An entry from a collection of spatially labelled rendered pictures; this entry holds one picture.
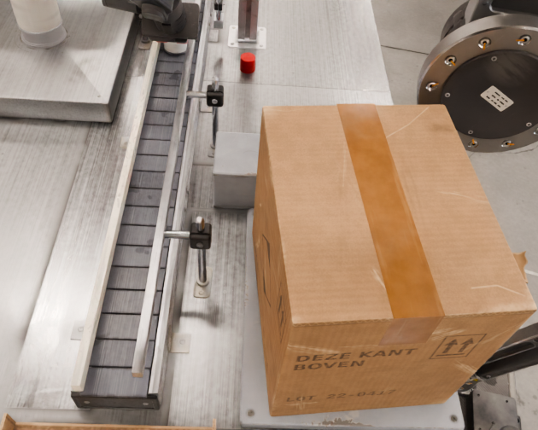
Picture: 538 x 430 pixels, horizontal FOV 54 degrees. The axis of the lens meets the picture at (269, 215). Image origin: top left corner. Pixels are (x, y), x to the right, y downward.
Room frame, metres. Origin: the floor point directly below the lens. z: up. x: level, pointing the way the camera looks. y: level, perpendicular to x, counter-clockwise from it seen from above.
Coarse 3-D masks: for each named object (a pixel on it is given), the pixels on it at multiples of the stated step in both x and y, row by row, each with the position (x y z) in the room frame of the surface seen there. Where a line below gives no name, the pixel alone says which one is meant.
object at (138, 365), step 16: (192, 48) 0.84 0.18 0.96; (176, 112) 0.66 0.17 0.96; (176, 128) 0.62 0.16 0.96; (176, 144) 0.58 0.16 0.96; (176, 160) 0.56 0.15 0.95; (160, 208) 0.45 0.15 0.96; (160, 224) 0.43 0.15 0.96; (160, 240) 0.40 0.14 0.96; (160, 256) 0.38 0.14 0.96; (144, 304) 0.30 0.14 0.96; (144, 320) 0.28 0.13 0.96; (144, 336) 0.26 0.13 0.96; (144, 352) 0.24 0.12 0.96
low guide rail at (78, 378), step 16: (144, 80) 0.79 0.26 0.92; (144, 96) 0.74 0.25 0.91; (144, 112) 0.72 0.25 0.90; (128, 144) 0.62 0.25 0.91; (128, 160) 0.58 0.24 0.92; (128, 176) 0.55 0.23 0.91; (112, 224) 0.45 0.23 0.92; (112, 240) 0.42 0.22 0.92; (112, 256) 0.40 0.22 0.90; (96, 288) 0.34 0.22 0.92; (96, 304) 0.32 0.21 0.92; (96, 320) 0.30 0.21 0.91; (80, 352) 0.25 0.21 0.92; (80, 368) 0.23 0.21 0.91; (80, 384) 0.21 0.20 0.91
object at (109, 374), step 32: (160, 64) 0.89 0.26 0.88; (192, 64) 0.90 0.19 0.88; (160, 96) 0.79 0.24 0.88; (160, 128) 0.70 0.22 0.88; (160, 160) 0.62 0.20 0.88; (128, 192) 0.54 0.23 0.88; (160, 192) 0.55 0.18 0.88; (128, 224) 0.48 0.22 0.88; (128, 256) 0.42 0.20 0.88; (128, 288) 0.37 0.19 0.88; (160, 288) 0.37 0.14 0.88; (128, 320) 0.32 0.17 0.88; (96, 352) 0.27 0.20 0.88; (128, 352) 0.27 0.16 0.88; (96, 384) 0.23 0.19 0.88; (128, 384) 0.23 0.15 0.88
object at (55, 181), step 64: (320, 0) 1.30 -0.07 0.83; (128, 64) 0.94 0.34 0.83; (256, 64) 0.99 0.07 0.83; (320, 64) 1.02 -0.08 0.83; (0, 128) 0.70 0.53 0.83; (64, 128) 0.72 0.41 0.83; (128, 128) 0.74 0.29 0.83; (256, 128) 0.79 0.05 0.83; (0, 192) 0.55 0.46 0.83; (64, 192) 0.57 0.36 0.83; (192, 192) 0.60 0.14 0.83; (0, 256) 0.42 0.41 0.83; (64, 256) 0.44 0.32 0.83; (192, 256) 0.47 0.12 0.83; (0, 320) 0.32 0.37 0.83; (64, 320) 0.33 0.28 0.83; (192, 320) 0.35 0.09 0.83; (0, 384) 0.23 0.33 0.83; (64, 384) 0.24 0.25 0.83; (192, 384) 0.26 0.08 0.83
